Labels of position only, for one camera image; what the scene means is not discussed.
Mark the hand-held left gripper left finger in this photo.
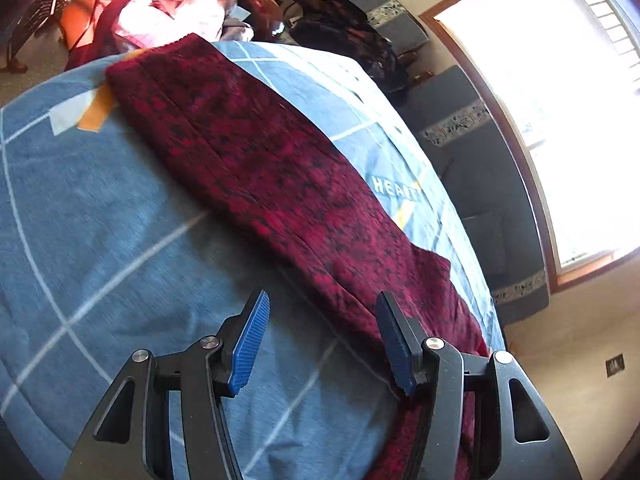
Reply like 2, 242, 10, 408
61, 289, 271, 480

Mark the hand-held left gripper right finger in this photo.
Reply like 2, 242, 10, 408
375, 291, 583, 480

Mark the dark red patterned cloth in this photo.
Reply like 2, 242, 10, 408
106, 33, 491, 480

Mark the dark grey sofa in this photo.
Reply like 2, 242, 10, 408
347, 0, 551, 328

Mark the blue checked bed blanket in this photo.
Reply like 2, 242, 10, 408
0, 40, 507, 480

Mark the wooden framed window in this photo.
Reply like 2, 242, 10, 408
421, 0, 640, 295

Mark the black bag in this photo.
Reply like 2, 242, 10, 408
287, 0, 412, 107

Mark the dark wooden chair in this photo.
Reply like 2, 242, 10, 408
239, 0, 321, 44

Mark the pink garment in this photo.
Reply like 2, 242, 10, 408
112, 0, 257, 48

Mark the orange bag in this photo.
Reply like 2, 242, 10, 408
56, 0, 101, 45

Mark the red garment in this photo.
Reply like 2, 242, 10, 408
65, 0, 168, 70

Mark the dark wooden furniture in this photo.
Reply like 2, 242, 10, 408
0, 0, 76, 75

